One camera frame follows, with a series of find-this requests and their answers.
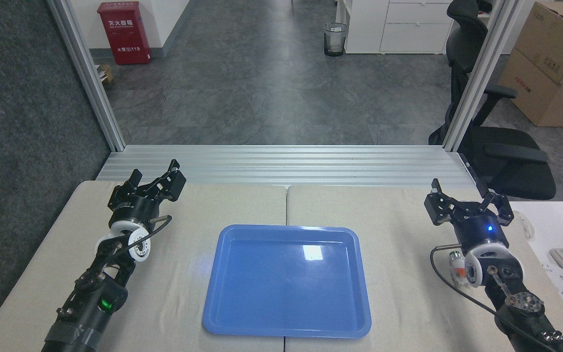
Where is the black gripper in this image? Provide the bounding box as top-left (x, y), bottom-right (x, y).
top-left (424, 178), bottom-right (515, 254)
top-left (108, 159), bottom-right (187, 227)

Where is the blue plastic tray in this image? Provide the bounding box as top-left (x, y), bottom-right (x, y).
top-left (202, 224), bottom-right (372, 339)

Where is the white computer mouse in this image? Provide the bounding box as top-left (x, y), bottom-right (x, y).
top-left (509, 210), bottom-right (535, 240)

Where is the black office chair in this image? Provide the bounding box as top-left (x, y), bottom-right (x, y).
top-left (428, 0), bottom-right (557, 201)

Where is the white desk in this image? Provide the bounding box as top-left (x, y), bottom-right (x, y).
top-left (501, 200), bottom-right (563, 352)

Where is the white power strip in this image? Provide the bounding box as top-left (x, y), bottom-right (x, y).
top-left (541, 263), bottom-right (563, 307)

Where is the large brown cardboard box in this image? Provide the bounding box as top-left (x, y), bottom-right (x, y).
top-left (498, 48), bottom-right (563, 128)

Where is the red fire extinguisher box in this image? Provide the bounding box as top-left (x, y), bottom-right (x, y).
top-left (97, 1), bottom-right (152, 66)

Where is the small brown cardboard box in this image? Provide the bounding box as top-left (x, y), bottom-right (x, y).
top-left (515, 1), bottom-right (563, 85)

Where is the white drawer cabinet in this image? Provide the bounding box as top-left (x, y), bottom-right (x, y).
top-left (335, 0), bottom-right (454, 55)

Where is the dark mesh waste bin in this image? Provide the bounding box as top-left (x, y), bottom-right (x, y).
top-left (323, 22), bottom-right (349, 57)

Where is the black frame edge strip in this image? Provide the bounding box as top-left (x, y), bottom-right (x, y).
top-left (459, 153), bottom-right (488, 195)

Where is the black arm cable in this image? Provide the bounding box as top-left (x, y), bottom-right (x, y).
top-left (430, 243), bottom-right (531, 352)
top-left (108, 216), bottom-right (173, 256)

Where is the silver aluminium post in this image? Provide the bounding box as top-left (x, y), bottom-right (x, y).
top-left (442, 0), bottom-right (524, 152)
top-left (47, 0), bottom-right (126, 152)

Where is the silver aluminium rail platform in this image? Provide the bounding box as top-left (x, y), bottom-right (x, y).
top-left (96, 145), bottom-right (480, 189)

